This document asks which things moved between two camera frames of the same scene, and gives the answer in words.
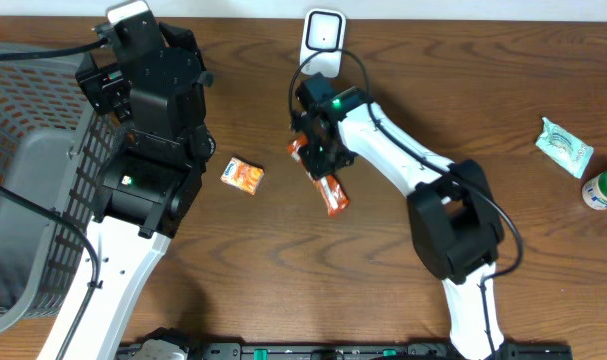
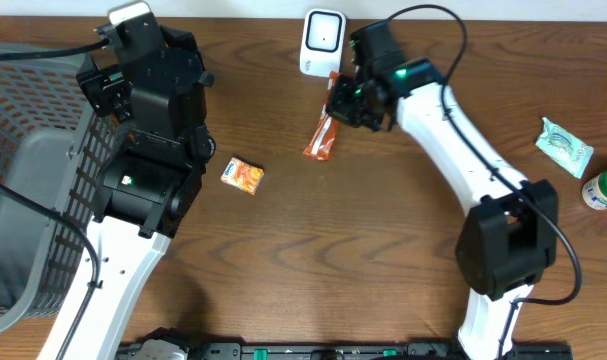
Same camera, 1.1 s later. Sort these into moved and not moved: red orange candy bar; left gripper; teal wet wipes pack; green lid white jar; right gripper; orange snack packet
Moved: red orange candy bar; right gripper
Not moved: green lid white jar; orange snack packet; left gripper; teal wet wipes pack
